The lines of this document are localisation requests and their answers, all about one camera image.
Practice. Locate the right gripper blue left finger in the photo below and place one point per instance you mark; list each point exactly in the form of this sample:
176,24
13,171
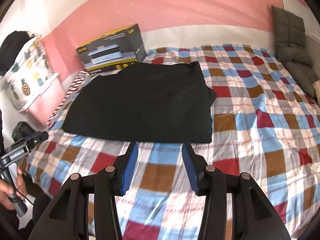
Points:
124,167

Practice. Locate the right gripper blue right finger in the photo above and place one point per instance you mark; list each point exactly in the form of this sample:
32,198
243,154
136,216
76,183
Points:
195,165

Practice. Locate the black jacket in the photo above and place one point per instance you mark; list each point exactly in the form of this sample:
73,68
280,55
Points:
145,103

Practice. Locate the black bag on floor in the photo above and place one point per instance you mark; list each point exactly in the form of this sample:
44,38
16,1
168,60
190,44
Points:
22,130

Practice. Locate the pink plastic storage box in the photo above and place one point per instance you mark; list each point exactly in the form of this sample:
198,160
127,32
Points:
41,108

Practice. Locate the pineapple print fabric cover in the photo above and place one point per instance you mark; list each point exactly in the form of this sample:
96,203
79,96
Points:
29,76

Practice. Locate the checkered bed sheet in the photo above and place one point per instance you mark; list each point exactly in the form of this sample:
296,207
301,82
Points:
263,124

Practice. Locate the red white striped cloth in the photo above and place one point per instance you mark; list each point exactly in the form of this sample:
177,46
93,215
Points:
76,83

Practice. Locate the black bag on top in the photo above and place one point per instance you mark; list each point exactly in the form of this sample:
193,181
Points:
11,47

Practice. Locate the electric cooker cardboard box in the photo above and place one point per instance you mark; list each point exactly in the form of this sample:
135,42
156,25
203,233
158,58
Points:
114,50

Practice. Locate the beige patterned pillow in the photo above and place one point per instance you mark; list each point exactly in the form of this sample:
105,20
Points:
316,86

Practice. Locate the grey quilted cushion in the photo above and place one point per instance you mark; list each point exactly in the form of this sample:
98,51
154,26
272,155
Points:
290,49

